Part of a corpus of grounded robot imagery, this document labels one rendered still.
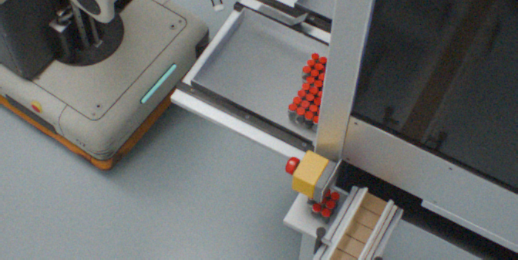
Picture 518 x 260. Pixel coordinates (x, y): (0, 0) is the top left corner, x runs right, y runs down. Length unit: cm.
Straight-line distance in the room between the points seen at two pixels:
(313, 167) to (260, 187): 113
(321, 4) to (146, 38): 87
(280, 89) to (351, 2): 71
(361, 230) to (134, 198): 124
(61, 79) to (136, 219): 54
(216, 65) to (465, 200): 73
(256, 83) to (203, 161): 93
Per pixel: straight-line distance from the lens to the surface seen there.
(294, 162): 181
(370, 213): 187
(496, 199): 169
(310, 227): 190
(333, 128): 173
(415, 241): 201
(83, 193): 295
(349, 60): 151
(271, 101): 204
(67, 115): 279
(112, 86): 282
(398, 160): 171
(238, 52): 212
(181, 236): 284
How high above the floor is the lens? 262
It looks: 60 degrees down
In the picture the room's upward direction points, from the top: 1 degrees clockwise
